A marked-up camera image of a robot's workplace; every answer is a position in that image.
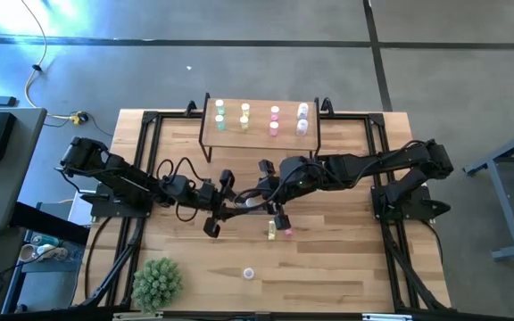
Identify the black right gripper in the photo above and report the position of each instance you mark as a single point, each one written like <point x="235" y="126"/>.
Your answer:
<point x="299" y="178"/>

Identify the green artificial plant white pot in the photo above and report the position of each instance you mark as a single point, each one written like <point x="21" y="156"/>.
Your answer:
<point x="156" y="285"/>

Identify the pink vial white cap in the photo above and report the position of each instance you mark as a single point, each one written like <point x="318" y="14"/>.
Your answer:
<point x="275" y="111"/>
<point x="288" y="232"/>
<point x="273" y="128"/>

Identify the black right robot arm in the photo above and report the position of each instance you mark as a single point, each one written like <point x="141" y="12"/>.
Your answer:
<point x="373" y="162"/>

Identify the teal can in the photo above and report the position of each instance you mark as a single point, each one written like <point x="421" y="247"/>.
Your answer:
<point x="43" y="240"/>

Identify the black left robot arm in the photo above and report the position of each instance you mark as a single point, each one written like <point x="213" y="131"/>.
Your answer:
<point x="127" y="178"/>

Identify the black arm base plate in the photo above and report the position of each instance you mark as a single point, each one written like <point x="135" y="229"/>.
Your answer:
<point x="105" y="207"/>
<point x="417" y="207"/>

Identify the black metal table frame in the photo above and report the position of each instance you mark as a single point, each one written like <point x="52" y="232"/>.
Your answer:
<point x="174" y="116"/>

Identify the yellow vial white cap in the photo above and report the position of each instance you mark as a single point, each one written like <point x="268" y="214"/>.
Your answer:
<point x="271" y="230"/>
<point x="243" y="121"/>
<point x="245" y="109"/>

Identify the clear bottle colourful pills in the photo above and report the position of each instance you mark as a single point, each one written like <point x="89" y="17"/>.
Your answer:
<point x="301" y="127"/>

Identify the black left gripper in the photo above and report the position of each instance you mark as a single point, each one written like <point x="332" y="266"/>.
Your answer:
<point x="217" y="198"/>

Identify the clear bottle pink pills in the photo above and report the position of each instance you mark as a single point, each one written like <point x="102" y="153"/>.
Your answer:
<point x="248" y="273"/>

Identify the wooden shelf black legs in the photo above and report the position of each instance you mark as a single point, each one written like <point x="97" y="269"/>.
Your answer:
<point x="257" y="139"/>

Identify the black beam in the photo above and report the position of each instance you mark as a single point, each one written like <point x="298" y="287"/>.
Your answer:
<point x="47" y="223"/>

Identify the white box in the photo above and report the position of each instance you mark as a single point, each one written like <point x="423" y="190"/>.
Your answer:
<point x="78" y="211"/>

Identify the grey metal cart frame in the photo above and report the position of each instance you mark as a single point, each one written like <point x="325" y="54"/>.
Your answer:
<point x="513" y="252"/>

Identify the silver bracket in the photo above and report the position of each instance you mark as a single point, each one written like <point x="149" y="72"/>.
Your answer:
<point x="136" y="315"/>
<point x="386" y="317"/>

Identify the blue utility cart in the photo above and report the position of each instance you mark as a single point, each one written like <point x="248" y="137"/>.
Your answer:
<point x="43" y="290"/>

